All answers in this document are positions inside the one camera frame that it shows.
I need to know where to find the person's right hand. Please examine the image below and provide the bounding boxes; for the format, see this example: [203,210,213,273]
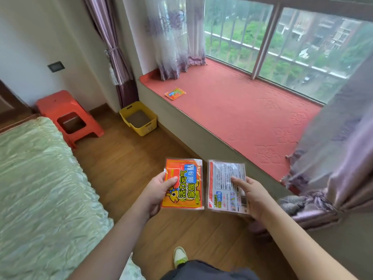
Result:
[230,176,276,221]

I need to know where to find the person's left hand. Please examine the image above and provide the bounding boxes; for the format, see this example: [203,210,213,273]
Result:
[139,169,178,221]

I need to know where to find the white printed heat pad packet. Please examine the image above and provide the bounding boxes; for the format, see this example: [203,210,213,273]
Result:
[207,160,250,215]

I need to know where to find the orange heat pad packet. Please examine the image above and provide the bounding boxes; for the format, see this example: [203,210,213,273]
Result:
[161,158,204,210]

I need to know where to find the person's left forearm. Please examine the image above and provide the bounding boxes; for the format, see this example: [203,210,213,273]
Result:
[66,201,150,280]

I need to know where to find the person's right forearm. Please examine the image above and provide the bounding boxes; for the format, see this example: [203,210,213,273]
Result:
[260,205,359,280]

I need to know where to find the red window seat mat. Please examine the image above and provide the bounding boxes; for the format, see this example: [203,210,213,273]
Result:
[139,59,322,182]

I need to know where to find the yellow plastic basket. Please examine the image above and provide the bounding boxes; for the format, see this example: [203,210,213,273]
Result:
[119,101,158,137]

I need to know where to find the white green shoe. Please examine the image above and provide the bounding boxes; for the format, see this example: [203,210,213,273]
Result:
[173,247,188,269]

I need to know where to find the small orange packet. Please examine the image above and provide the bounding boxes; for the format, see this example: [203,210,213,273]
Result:
[164,87,187,101]

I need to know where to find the dark grey trousers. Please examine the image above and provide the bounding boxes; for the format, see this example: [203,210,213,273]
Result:
[160,260,260,280]

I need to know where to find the purple sheer curtain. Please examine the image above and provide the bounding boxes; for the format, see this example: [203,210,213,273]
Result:
[249,52,373,236]

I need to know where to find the orange plastic stool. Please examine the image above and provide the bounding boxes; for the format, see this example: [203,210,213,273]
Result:
[36,90,105,149]

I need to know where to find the pale green bed cover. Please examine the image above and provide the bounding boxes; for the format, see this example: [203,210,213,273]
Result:
[0,116,146,280]

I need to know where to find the purple drape curtain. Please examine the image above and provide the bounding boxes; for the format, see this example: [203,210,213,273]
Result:
[82,0,139,109]

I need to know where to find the sheer floral curtain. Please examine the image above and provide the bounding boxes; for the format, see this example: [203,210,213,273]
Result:
[145,0,207,81]

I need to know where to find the wooden headboard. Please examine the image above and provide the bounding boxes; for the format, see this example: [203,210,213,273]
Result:
[0,80,40,134]

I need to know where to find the window frame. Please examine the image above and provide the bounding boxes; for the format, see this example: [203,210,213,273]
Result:
[186,0,373,106]

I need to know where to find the dark wall switch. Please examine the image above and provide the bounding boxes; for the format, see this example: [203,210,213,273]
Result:
[47,61,65,73]

